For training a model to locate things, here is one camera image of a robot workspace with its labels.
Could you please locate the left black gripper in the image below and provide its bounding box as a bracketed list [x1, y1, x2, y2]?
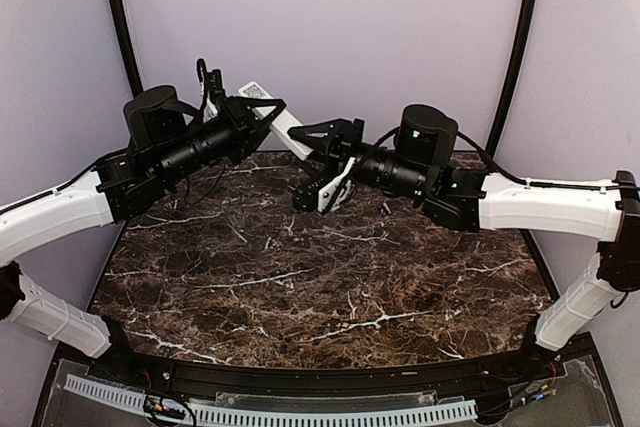
[156, 92, 287, 185]

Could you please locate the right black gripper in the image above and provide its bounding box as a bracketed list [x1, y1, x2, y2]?
[288, 117, 430, 200]

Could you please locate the white remote control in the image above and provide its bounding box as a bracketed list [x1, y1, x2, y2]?
[238, 81, 312, 161]

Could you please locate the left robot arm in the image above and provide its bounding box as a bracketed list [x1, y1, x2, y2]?
[1, 85, 286, 383]

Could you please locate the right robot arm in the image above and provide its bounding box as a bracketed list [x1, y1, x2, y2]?
[288, 104, 639, 381]

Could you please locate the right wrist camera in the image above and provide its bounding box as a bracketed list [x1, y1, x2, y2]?
[290, 157, 356, 215]

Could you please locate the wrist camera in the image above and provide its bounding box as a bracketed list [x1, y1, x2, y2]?
[290, 157, 356, 215]
[196, 58, 225, 117]

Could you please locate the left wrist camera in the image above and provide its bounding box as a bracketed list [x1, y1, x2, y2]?
[196, 58, 225, 117]

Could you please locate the left black frame post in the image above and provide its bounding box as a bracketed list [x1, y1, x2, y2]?
[108, 0, 143, 97]

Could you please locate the black frame post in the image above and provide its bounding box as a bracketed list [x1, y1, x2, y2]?
[485, 0, 536, 155]
[108, 0, 143, 97]

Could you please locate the black front rail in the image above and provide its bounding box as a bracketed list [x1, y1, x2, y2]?
[54, 334, 596, 401]

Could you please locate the right black frame post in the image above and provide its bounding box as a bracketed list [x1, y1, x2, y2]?
[485, 0, 536, 155]

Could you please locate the white slotted cable duct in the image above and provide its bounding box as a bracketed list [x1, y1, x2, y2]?
[64, 374, 477, 426]

